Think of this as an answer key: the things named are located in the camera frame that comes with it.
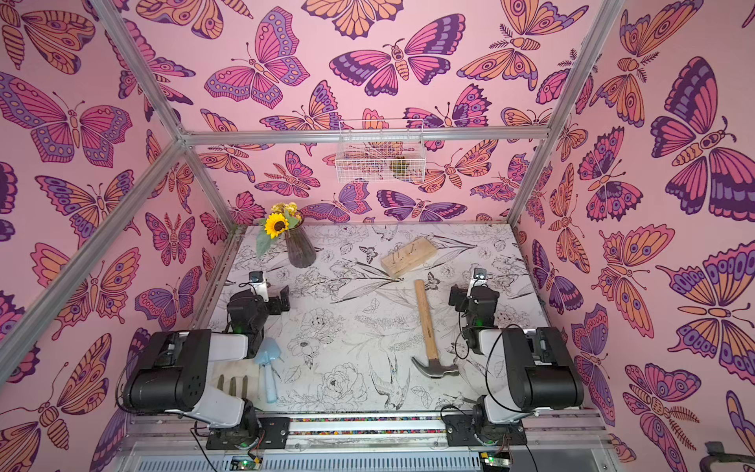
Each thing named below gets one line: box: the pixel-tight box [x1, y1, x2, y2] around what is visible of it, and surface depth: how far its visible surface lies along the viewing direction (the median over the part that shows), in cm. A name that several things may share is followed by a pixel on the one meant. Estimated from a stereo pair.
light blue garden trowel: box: [255, 337, 283, 405], surface depth 85 cm
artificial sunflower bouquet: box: [255, 201, 303, 258], surface depth 90 cm
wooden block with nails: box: [380, 236, 438, 279], surface depth 108 cm
